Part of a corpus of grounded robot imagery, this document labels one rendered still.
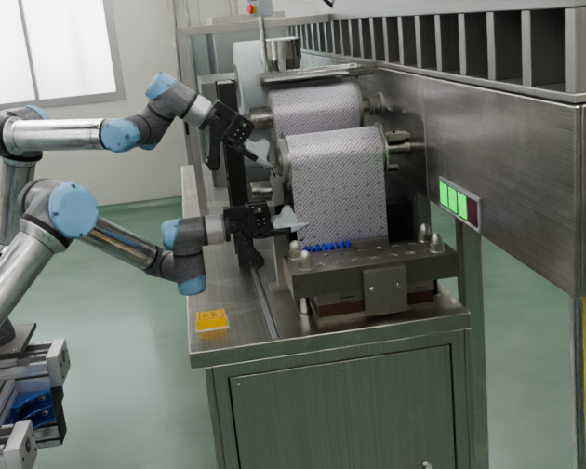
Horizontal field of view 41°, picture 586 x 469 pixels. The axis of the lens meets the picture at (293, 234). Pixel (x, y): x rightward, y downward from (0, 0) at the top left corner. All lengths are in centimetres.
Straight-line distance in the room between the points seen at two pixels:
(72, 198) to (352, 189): 70
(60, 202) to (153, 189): 593
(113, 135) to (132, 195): 577
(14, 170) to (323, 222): 85
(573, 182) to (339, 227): 89
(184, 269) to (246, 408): 37
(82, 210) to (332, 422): 76
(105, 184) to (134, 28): 146
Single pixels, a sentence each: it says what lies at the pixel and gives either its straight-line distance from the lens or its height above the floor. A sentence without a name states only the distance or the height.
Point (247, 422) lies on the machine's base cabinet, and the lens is 190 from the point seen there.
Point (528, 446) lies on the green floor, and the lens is 315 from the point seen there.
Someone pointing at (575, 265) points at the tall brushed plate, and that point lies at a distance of 129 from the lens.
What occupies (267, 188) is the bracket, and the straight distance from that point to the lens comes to 206.
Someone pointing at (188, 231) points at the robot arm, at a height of 112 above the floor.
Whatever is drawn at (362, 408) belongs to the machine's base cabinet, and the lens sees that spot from 193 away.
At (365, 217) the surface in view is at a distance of 204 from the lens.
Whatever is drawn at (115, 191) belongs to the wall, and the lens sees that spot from 766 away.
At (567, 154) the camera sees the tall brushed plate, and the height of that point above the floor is 137.
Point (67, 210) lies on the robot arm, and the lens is 173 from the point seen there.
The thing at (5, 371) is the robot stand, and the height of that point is 75.
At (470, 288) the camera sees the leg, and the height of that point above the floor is 81.
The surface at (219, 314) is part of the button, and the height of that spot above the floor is 92.
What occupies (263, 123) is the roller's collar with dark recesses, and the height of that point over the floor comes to 132.
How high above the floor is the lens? 160
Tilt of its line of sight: 15 degrees down
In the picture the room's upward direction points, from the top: 6 degrees counter-clockwise
